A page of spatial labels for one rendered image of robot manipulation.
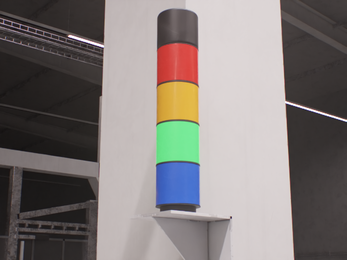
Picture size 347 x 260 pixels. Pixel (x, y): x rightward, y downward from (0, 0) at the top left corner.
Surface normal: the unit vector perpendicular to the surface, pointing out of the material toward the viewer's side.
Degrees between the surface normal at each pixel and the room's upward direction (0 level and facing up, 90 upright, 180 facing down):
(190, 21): 90
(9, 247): 90
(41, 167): 90
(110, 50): 90
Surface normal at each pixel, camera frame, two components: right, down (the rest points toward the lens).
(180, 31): 0.11, -0.25
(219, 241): -0.77, -0.17
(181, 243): 0.64, -0.20
